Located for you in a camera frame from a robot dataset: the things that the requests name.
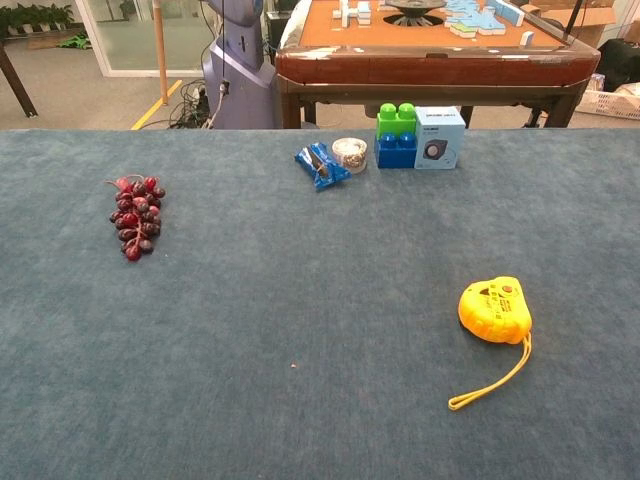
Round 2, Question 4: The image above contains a yellow tape measure with strap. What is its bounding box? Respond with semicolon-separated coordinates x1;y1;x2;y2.
447;275;534;412

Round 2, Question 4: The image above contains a blue felt table cover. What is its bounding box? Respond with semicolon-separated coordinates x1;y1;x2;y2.
0;128;640;480

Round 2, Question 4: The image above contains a blue snack packet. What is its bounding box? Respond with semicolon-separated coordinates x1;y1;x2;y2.
293;142;352;192

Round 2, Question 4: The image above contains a small silver tin can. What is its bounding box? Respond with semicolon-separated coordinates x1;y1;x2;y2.
331;137;369;175

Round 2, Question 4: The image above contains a blue toy building brick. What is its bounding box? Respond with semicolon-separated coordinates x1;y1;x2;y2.
374;131;418;170

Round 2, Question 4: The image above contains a light blue cardboard box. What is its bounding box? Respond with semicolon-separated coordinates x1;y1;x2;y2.
413;105;467;171

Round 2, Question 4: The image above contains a dark red grape bunch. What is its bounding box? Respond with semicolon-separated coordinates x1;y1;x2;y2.
104;174;167;263

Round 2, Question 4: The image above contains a brown mahjong table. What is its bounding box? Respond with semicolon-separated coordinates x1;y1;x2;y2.
273;0;602;130

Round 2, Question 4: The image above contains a stack of mahjong tiles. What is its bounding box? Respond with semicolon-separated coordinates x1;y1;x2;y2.
332;0;374;27

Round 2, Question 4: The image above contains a black mahjong table dial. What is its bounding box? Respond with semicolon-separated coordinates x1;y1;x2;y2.
382;0;447;27

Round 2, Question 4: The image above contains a wooden pole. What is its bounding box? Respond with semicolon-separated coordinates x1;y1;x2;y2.
152;0;170;106

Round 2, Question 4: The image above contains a pile of blue mahjong tiles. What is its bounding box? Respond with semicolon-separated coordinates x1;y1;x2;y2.
444;0;526;39

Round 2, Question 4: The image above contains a green floor object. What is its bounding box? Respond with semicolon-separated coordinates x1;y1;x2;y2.
57;32;94;51

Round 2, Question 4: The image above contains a white plastic basket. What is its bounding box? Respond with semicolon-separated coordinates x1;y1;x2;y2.
574;74;640;121

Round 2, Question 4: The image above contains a black tripod stand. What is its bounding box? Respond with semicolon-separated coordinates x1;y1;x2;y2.
563;0;585;42

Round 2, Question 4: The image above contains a black table leg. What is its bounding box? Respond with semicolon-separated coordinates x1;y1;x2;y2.
0;42;39;119

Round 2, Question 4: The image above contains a black fabric bag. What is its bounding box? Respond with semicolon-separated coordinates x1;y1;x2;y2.
597;38;640;94

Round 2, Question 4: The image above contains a brown cardboard box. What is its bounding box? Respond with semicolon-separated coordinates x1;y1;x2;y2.
519;0;640;49

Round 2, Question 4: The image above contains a row of potted plants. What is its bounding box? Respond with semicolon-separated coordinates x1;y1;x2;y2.
0;2;75;36

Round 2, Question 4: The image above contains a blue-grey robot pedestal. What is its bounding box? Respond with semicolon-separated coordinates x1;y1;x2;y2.
201;0;278;130

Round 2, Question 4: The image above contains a white cable with plug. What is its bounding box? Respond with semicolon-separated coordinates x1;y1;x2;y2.
205;79;232;130

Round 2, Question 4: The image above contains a black floor cable bundle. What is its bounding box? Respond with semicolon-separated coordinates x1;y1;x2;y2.
168;78;214;130

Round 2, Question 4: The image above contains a glass partition white frame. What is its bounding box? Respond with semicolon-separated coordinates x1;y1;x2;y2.
74;0;221;79

